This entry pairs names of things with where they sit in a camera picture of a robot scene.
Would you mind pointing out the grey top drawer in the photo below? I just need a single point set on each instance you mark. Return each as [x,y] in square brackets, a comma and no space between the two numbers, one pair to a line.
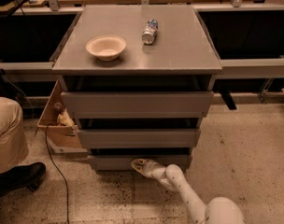
[137,97]

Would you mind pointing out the crushed soda can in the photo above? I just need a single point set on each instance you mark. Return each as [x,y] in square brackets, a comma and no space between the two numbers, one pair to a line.
[150,32]

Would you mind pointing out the grey drawer cabinet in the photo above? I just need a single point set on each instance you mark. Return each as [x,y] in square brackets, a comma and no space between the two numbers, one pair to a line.
[181,46]

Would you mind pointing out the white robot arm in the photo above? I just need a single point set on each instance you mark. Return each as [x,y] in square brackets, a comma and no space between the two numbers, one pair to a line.
[219,210]

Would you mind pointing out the black leather shoe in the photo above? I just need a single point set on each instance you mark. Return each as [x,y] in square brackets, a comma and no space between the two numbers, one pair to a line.
[26,176]

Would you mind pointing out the crumpled item in crate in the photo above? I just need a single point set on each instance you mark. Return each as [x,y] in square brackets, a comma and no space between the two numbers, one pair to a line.
[63,116]

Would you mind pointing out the grey drawer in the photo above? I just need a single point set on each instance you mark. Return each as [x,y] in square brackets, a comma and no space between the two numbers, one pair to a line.
[137,97]
[139,133]
[119,159]

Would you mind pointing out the beige paper bowl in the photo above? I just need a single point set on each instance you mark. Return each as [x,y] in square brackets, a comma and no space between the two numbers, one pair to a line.
[106,47]

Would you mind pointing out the grey middle drawer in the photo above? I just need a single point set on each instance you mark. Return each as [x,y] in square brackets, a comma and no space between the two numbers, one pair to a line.
[139,133]

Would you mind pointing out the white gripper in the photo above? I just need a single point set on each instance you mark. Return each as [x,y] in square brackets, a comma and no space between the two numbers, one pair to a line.
[157,173]

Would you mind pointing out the person's khaki trouser leg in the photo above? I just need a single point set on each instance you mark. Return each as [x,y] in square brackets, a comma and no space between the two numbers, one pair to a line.
[13,145]

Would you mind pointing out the grey bottom drawer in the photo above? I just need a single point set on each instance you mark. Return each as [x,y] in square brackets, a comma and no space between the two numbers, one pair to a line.
[119,159]

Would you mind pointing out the grey metal rail frame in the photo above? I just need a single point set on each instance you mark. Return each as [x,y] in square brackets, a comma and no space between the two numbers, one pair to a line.
[249,40]

